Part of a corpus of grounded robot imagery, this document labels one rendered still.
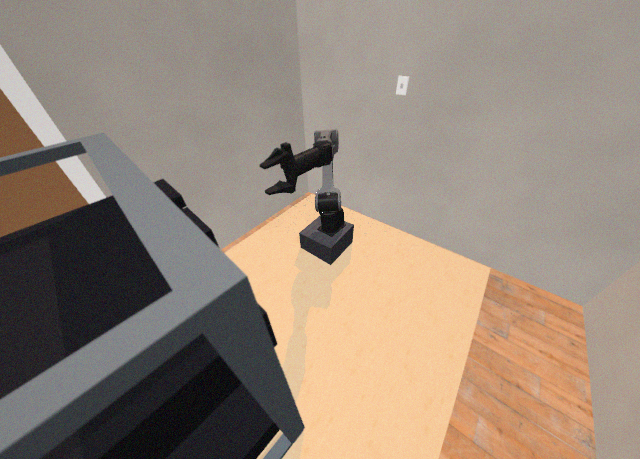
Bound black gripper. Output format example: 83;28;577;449
260;142;309;195

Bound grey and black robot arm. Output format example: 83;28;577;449
300;129;346;237

